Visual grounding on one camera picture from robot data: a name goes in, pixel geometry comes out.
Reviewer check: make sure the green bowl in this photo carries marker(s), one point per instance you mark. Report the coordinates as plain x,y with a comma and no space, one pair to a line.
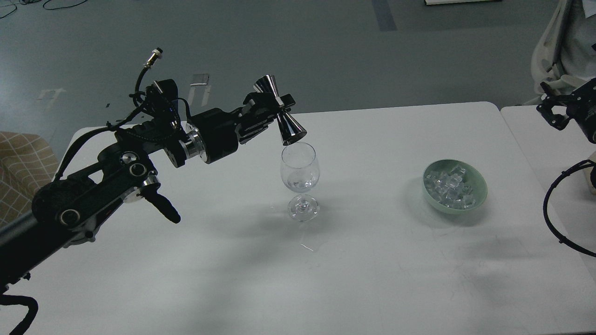
474,177

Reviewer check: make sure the tan checkered cushion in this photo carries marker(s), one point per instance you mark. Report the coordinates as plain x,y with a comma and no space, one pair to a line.
27,162

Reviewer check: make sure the clear ice cubes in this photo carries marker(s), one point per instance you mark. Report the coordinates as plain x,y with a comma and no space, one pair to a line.
449,189

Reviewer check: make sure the person in white shirt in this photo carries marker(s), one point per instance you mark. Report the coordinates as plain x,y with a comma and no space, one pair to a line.
578,56

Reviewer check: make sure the steel double jigger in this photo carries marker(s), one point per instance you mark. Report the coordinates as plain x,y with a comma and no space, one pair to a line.
290,130

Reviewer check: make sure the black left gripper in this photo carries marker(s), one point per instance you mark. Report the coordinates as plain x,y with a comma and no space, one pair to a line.
217,128

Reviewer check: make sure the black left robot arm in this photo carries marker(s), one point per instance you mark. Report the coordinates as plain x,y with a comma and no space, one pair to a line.
105,167

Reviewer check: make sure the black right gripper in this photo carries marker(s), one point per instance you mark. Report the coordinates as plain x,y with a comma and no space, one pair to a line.
580,106

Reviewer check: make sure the clear wine glass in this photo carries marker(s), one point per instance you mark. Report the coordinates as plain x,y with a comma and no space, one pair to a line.
300,172

